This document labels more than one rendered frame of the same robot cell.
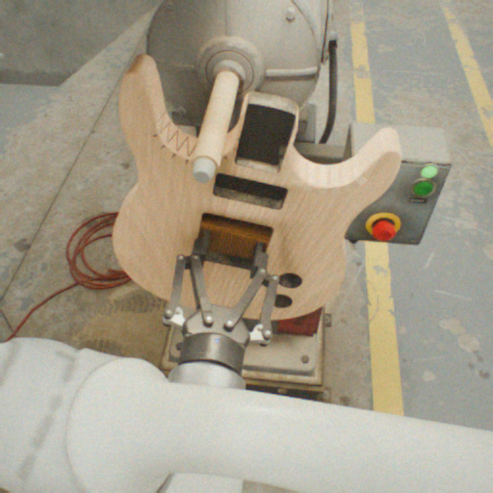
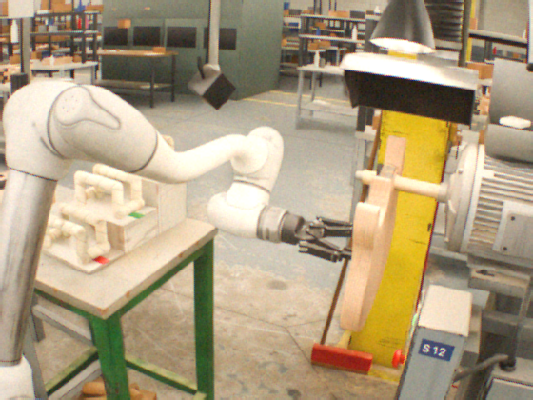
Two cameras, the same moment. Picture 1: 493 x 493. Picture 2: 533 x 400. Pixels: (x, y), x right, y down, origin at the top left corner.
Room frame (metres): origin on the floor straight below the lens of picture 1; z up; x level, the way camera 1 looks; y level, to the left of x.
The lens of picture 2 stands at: (0.51, -1.05, 1.60)
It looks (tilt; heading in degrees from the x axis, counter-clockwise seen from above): 21 degrees down; 106
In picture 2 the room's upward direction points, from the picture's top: 3 degrees clockwise
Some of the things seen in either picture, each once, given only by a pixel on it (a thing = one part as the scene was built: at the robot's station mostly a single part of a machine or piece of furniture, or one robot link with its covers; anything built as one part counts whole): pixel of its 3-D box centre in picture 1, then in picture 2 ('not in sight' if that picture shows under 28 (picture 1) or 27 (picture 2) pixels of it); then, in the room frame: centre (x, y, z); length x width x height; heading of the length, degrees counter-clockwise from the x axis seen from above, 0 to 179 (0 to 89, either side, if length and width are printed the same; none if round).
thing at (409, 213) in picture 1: (367, 172); (463, 359); (0.71, -0.23, 0.99); 0.24 x 0.21 x 0.26; 174
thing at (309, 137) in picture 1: (305, 129); (506, 325); (0.81, -0.12, 1.02); 0.13 x 0.04 x 0.04; 174
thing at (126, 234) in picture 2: not in sight; (109, 220); (-0.33, 0.10, 0.98); 0.27 x 0.16 x 0.09; 171
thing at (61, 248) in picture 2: not in sight; (75, 250); (-0.35, -0.05, 0.94); 0.27 x 0.15 x 0.01; 171
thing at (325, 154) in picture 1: (338, 158); (470, 332); (0.72, -0.17, 1.02); 0.19 x 0.04 x 0.04; 84
